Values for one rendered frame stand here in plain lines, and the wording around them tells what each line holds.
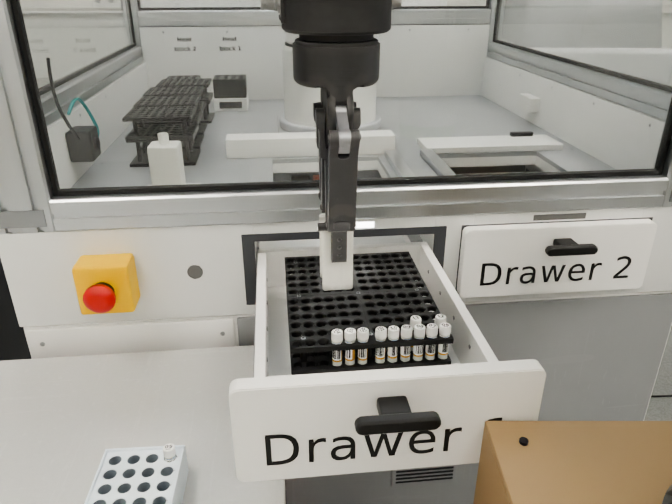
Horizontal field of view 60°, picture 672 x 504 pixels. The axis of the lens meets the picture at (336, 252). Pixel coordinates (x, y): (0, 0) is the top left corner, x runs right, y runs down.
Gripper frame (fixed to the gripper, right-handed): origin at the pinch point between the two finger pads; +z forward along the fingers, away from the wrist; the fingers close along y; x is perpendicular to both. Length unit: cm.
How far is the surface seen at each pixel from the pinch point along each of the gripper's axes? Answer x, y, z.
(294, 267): -3.7, -17.7, 10.5
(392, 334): 6.0, 0.9, 9.6
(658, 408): 114, -82, 101
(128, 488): -21.8, 7.5, 21.7
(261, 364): -8.0, 2.8, 11.0
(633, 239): 47, -21, 10
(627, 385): 53, -23, 39
